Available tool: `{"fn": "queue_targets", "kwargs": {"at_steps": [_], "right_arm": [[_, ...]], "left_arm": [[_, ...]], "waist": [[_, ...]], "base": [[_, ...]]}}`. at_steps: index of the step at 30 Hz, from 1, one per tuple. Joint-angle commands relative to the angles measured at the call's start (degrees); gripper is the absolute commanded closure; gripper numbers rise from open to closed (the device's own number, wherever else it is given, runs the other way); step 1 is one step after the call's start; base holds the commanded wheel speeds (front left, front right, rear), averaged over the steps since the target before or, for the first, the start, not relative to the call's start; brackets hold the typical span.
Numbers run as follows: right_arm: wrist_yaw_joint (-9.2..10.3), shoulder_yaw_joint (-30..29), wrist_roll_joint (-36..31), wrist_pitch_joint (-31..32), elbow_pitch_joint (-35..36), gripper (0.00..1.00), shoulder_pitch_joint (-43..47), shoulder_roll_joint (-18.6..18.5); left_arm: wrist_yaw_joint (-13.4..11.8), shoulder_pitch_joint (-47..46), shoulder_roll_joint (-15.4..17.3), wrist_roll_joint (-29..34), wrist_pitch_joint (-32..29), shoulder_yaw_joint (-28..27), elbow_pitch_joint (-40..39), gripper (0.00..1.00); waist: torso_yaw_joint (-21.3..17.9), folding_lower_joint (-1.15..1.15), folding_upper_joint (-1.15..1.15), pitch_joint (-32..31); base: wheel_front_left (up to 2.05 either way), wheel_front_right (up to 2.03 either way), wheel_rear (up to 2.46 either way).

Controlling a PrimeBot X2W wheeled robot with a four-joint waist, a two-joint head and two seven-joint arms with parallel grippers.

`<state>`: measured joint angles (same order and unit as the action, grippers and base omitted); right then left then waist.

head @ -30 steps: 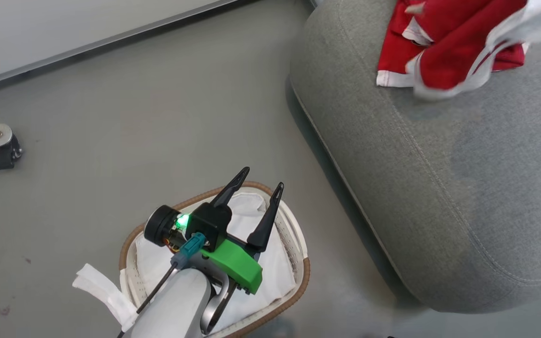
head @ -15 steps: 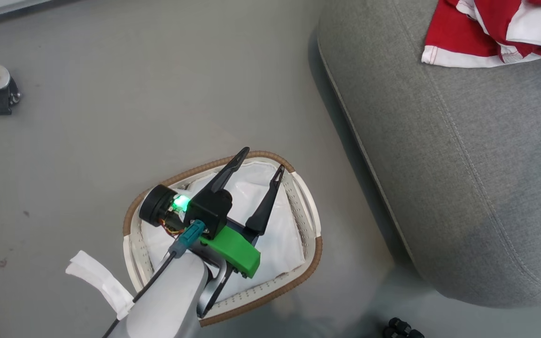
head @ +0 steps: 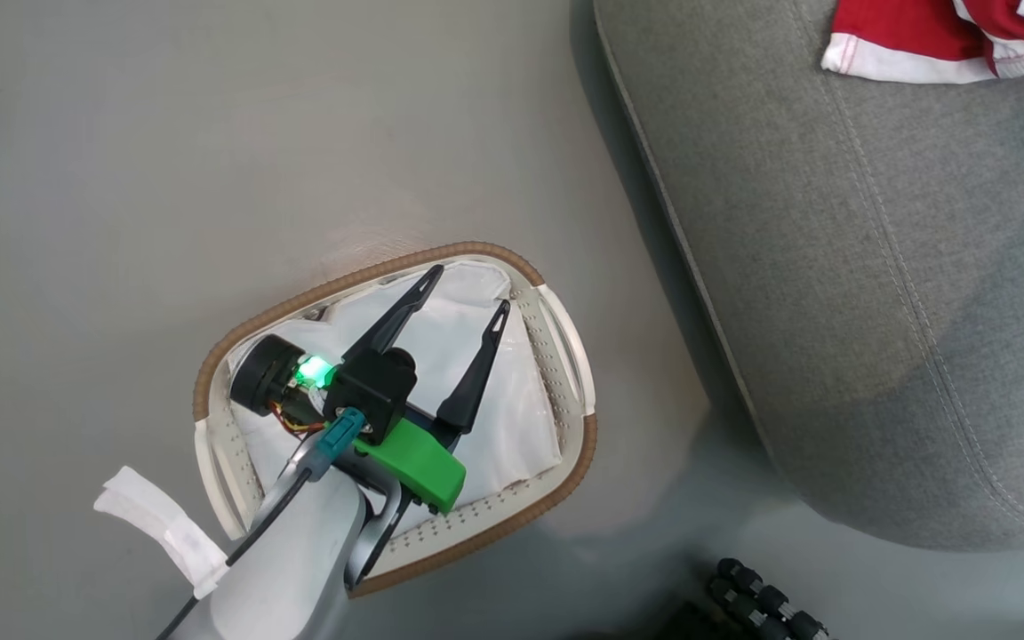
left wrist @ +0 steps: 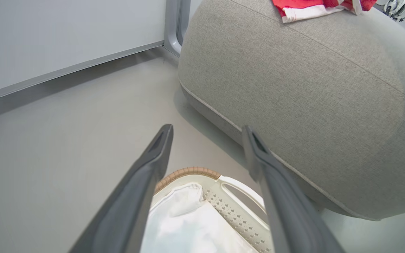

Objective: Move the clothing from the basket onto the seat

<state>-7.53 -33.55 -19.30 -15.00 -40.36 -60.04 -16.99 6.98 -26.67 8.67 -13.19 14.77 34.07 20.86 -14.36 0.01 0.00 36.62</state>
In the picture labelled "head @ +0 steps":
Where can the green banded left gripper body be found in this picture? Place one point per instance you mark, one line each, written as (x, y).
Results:
(419, 467)

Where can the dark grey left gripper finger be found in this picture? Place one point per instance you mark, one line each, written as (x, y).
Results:
(476, 373)
(401, 311)

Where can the red and white garment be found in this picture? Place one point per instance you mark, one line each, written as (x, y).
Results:
(912, 36)

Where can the black ribbed robot base rollers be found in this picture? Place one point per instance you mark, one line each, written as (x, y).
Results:
(765, 604)

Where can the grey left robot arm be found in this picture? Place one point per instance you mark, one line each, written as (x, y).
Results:
(299, 560)

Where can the white basket liner cloth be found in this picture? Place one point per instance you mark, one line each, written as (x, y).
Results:
(521, 418)

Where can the woven rim laundry basket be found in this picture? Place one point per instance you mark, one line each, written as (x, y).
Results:
(556, 356)

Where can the grey fabric sofa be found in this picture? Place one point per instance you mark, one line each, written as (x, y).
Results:
(876, 311)

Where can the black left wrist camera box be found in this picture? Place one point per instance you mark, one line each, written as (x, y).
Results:
(374, 391)

